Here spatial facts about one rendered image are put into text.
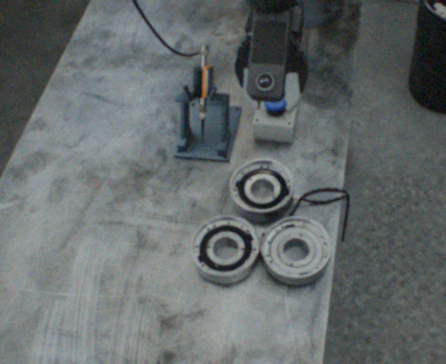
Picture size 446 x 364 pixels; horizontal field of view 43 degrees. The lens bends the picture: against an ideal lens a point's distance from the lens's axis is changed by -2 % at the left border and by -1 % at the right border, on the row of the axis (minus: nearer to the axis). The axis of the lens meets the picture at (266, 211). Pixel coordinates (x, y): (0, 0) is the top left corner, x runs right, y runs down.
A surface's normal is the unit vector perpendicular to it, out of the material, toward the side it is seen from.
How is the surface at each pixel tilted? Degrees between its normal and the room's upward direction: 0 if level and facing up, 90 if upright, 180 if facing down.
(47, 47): 0
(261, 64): 32
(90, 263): 0
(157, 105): 0
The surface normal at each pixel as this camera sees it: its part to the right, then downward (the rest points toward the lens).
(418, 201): -0.04, -0.53
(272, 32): -0.11, 0.00
